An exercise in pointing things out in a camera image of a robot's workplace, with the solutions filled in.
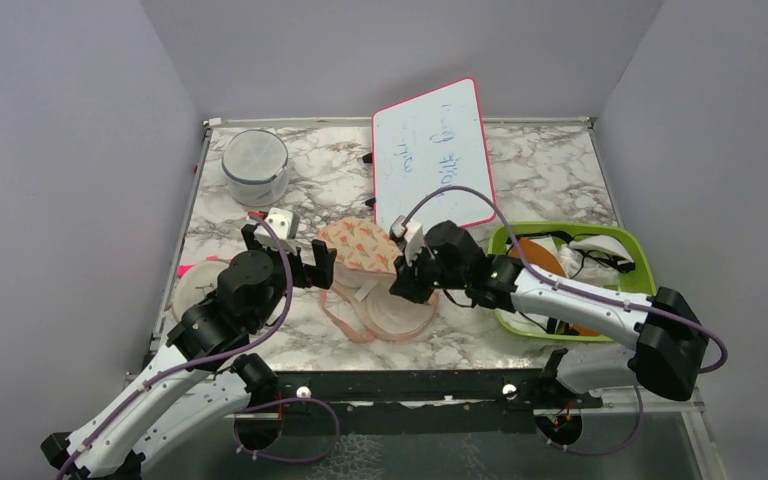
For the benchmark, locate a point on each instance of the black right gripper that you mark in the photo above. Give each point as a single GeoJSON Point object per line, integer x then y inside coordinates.
{"type": "Point", "coordinates": [406, 284]}

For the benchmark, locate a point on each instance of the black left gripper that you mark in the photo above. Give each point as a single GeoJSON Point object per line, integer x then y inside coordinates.
{"type": "Point", "coordinates": [320, 274]}

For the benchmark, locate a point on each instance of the floral mesh laundry bag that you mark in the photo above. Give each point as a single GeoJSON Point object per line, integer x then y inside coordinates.
{"type": "Point", "coordinates": [363, 273]}

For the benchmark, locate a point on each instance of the orange bra with black straps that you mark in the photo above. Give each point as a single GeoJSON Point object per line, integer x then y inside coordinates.
{"type": "Point", "coordinates": [549, 254]}

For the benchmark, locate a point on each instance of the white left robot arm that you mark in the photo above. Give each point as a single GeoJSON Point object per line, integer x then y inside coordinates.
{"type": "Point", "coordinates": [207, 367]}

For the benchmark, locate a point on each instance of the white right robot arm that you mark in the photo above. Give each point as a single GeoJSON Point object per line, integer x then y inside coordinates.
{"type": "Point", "coordinates": [657, 342]}

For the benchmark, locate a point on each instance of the beige cylindrical mesh laundry bag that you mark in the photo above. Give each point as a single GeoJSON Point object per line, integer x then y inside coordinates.
{"type": "Point", "coordinates": [192, 288]}

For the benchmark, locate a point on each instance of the white cylindrical mesh bag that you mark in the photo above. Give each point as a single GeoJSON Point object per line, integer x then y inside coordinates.
{"type": "Point", "coordinates": [256, 165]}

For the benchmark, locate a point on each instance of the white bra in tray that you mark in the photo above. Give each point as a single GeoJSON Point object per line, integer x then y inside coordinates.
{"type": "Point", "coordinates": [596, 255]}

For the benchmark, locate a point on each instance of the pink sticky note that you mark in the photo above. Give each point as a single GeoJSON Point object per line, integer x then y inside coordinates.
{"type": "Point", "coordinates": [188, 268]}

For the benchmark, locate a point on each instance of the pink framed whiteboard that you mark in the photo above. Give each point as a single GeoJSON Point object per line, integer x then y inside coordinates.
{"type": "Point", "coordinates": [432, 140]}

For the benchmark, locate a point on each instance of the green plastic tray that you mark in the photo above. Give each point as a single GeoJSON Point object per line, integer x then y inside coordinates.
{"type": "Point", "coordinates": [636, 265]}

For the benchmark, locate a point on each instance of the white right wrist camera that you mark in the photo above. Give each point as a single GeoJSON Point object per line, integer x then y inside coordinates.
{"type": "Point", "coordinates": [409, 238]}

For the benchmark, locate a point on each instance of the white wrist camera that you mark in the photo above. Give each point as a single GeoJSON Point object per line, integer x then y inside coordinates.
{"type": "Point", "coordinates": [284, 224]}
{"type": "Point", "coordinates": [409, 238]}

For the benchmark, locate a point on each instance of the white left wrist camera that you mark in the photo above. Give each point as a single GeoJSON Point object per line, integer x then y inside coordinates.
{"type": "Point", "coordinates": [284, 224]}

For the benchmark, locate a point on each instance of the black mounting rail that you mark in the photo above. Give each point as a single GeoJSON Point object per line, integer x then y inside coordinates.
{"type": "Point", "coordinates": [394, 402]}

